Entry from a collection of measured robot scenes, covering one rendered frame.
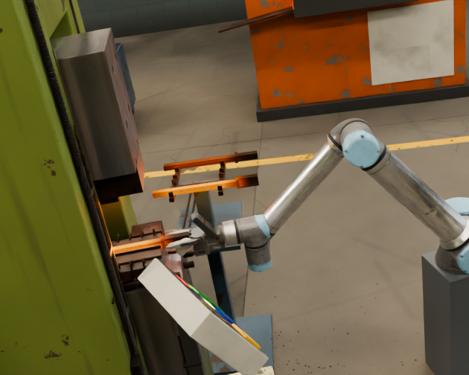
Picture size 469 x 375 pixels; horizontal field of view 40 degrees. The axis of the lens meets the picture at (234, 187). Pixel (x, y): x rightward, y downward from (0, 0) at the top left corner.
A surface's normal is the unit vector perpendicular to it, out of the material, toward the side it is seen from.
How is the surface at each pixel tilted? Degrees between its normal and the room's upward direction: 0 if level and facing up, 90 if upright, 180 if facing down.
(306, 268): 0
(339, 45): 90
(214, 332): 90
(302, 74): 90
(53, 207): 90
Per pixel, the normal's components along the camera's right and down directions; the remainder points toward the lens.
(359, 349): -0.16, -0.87
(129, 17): -0.07, 0.47
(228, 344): 0.51, 0.32
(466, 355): 0.26, 0.40
